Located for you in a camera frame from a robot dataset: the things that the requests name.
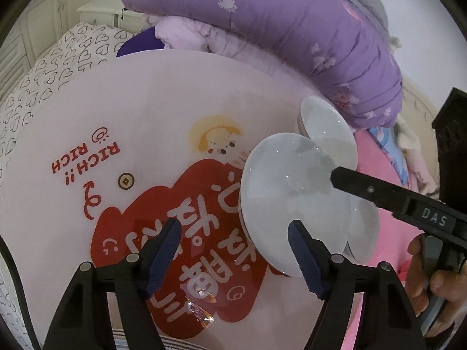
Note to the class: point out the round printed table top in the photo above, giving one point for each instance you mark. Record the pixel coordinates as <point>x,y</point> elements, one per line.
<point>54,65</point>

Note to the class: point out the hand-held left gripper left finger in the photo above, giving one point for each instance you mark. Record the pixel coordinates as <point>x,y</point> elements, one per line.
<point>164,259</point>

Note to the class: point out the purple floral quilt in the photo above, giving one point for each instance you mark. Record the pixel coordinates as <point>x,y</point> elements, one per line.
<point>292,36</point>

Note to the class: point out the cream nightstand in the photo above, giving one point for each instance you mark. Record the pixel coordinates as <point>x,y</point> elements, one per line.
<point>98,12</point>

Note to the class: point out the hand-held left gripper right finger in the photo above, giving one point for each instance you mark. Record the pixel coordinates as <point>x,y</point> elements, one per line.
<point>304,259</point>

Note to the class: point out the cream plush toy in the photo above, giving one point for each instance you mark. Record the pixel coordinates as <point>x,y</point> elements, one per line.
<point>416,156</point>

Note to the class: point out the cream bed headboard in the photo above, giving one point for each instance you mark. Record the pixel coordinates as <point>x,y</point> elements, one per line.
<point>419,105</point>

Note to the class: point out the blue cartoon pillow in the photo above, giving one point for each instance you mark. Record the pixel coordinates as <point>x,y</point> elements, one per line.
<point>390,149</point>

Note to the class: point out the white bowl with red label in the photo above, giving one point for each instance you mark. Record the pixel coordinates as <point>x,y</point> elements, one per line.
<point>284,197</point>

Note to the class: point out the heart pattern pillow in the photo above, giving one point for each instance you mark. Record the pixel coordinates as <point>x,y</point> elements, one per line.
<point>43,18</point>

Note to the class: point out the white bowl with grey band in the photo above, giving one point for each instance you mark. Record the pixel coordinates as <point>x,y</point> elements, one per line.
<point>365,233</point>
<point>328,131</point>

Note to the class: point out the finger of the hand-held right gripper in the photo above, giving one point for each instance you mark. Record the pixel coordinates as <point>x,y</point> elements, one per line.
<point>365,187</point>

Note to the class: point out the pink bedsheet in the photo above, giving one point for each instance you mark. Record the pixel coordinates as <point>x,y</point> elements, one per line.
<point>372,160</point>

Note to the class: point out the dark purple cloth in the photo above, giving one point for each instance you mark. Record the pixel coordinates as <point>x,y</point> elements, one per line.
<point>138,45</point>

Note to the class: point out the person's right hand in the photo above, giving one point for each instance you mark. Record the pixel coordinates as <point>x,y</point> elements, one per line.
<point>419,277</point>

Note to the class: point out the pale pink folded blanket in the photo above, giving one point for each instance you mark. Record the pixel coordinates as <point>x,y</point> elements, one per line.
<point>189,32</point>

